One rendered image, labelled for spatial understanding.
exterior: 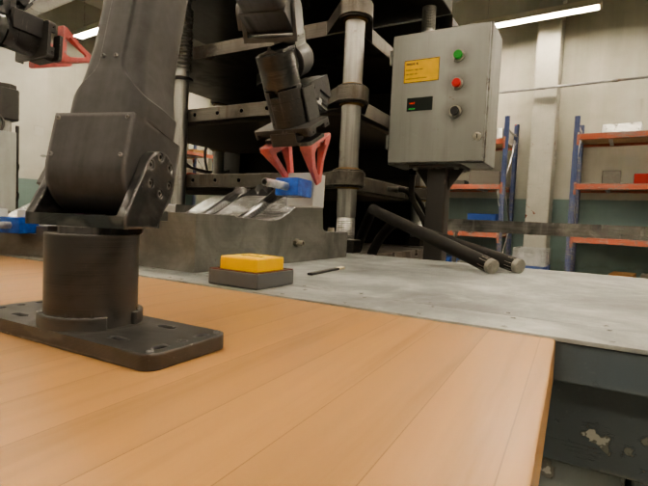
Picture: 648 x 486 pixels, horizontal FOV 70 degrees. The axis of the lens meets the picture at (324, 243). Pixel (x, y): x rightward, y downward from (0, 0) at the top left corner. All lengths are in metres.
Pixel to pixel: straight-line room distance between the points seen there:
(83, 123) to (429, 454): 0.31
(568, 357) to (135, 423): 0.34
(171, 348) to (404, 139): 1.26
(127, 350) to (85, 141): 0.16
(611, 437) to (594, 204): 6.69
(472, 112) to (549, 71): 5.80
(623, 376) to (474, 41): 1.19
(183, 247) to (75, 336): 0.41
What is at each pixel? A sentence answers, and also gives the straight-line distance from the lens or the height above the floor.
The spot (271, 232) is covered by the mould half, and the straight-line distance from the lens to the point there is 0.86.
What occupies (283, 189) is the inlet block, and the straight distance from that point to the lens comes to 0.72.
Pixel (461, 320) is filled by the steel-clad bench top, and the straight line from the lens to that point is 0.47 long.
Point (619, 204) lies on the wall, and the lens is 7.15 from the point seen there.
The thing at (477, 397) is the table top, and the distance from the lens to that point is 0.28.
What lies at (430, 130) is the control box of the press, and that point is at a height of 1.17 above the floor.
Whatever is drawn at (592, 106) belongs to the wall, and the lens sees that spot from 7.34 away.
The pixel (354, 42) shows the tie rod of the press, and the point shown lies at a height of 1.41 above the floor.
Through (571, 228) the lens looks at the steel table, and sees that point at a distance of 4.01.
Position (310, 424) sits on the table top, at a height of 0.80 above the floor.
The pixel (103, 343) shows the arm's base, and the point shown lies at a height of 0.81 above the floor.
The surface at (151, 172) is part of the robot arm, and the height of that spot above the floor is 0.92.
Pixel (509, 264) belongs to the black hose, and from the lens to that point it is 1.00.
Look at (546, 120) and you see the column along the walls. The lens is 7.07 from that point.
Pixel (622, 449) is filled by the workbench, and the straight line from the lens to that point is 0.52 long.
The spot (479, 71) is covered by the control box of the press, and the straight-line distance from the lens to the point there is 1.47.
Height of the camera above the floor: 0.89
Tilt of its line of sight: 3 degrees down
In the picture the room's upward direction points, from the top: 3 degrees clockwise
